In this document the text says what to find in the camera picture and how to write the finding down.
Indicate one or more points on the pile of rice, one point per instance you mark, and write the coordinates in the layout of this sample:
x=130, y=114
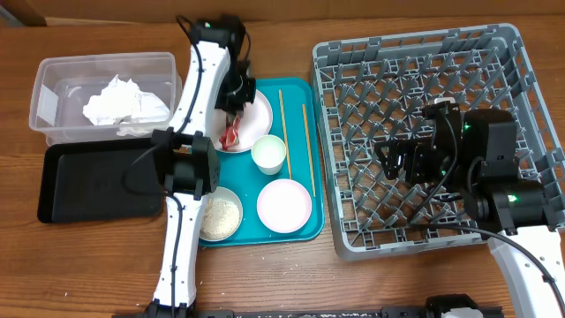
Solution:
x=221, y=219

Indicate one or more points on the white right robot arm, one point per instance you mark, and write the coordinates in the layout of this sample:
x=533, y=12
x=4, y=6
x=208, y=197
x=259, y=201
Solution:
x=473, y=155

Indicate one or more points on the red snack wrapper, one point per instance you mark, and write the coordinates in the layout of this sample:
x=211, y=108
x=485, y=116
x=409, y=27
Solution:
x=230, y=137

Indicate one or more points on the wooden chopstick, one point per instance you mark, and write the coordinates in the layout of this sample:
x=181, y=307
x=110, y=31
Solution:
x=309, y=149
x=284, y=129

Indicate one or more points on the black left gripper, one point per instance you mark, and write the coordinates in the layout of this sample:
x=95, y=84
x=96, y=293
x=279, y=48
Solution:
x=237, y=106

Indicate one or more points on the black food waste tray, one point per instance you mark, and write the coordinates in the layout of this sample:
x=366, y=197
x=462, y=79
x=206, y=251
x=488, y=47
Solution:
x=98, y=180

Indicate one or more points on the grey dishwasher rack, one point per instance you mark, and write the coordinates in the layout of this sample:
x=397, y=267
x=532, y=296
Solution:
x=370, y=91

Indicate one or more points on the grey bowl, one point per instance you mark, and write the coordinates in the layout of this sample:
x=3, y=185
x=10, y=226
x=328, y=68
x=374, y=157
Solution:
x=227, y=194

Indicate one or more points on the clear plastic waste bin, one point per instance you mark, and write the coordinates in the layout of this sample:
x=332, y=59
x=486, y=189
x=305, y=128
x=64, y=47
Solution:
x=64, y=85

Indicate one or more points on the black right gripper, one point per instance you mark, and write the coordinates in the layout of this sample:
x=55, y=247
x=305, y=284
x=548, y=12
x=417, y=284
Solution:
x=415, y=149

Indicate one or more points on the teal plastic tray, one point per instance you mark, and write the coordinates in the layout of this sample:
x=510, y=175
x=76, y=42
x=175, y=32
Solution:
x=242, y=176

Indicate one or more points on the crumpled white tissue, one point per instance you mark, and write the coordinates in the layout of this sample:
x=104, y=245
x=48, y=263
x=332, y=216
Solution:
x=123, y=103

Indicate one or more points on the white round plate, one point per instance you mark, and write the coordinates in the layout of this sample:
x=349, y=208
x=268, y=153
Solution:
x=257, y=121

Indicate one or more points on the white paper cup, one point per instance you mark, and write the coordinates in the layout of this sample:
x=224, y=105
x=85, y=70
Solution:
x=269, y=153

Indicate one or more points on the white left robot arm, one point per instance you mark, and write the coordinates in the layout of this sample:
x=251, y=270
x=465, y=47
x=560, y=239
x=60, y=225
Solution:
x=185, y=158

